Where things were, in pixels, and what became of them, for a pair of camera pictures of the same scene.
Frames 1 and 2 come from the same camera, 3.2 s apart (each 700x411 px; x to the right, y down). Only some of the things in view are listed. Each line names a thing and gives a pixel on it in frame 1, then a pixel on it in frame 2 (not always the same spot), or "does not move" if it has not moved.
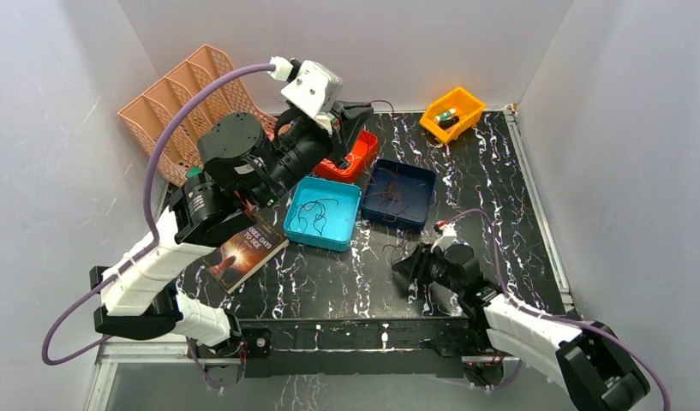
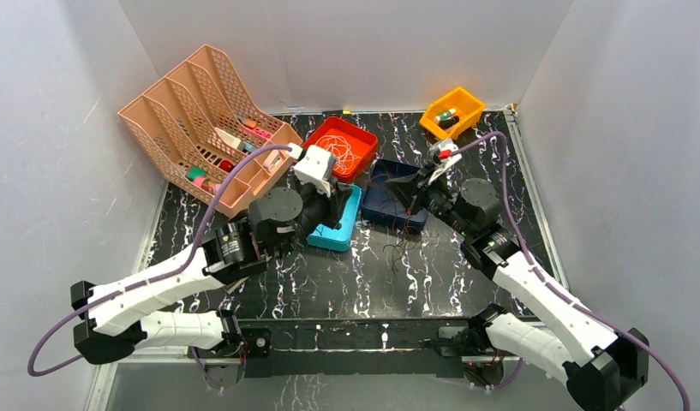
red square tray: x=360 y=156 does not move
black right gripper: x=416 y=264 -> x=411 y=190
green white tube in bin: x=446 y=114 does not move
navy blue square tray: x=398 y=195 does not move
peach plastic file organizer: x=177 y=149 does not move
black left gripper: x=337 y=134 -> x=332 y=203
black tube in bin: x=448 y=122 does not move
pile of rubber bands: x=392 y=178 -> x=410 y=235
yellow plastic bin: x=469 y=109 does not move
